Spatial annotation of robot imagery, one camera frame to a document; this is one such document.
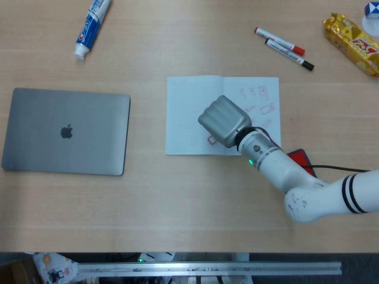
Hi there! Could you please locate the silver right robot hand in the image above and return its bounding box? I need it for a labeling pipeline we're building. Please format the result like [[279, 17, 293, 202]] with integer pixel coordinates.
[[197, 95, 253, 149]]

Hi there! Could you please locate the open white lined notebook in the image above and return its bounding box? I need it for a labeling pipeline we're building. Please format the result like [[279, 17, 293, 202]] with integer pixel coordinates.
[[165, 75, 282, 157]]

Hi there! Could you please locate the red ink pad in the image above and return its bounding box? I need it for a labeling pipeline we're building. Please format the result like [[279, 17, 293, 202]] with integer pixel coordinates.
[[285, 149, 317, 178]]

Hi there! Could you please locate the black cap whiteboard marker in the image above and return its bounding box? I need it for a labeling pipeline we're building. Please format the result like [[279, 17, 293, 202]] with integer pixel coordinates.
[[264, 37, 315, 72]]

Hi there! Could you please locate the red cap whiteboard marker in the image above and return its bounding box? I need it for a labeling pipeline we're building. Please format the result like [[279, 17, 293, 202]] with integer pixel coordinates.
[[253, 27, 306, 56]]

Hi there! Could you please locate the gold snack packet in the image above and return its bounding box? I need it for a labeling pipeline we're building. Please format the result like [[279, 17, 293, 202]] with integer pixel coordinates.
[[322, 12, 379, 78]]

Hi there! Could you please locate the grey closed laptop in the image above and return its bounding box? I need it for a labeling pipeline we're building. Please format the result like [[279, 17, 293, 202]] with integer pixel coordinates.
[[1, 87, 131, 176]]

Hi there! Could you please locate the blue white toothpaste tube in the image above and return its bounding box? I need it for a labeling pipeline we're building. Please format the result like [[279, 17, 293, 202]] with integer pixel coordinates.
[[73, 0, 113, 62]]

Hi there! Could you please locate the white round disc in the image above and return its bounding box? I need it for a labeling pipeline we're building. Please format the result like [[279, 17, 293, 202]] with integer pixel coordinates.
[[361, 16, 379, 38]]

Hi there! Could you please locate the blue white cube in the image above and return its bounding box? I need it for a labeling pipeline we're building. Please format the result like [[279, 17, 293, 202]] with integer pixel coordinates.
[[363, 1, 379, 20]]

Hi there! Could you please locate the printed white plastic bag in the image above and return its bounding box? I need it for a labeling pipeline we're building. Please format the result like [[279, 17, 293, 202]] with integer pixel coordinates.
[[32, 252, 80, 284]]

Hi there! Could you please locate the brown cardboard box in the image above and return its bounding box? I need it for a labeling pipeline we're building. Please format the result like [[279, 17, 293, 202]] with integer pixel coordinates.
[[0, 257, 35, 284]]

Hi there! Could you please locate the dark arm cable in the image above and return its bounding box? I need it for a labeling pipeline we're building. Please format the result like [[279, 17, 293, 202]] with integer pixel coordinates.
[[306, 164, 372, 173]]

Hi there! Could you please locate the aluminium rail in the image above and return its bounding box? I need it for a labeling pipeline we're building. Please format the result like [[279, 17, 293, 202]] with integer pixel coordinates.
[[77, 262, 343, 278]]

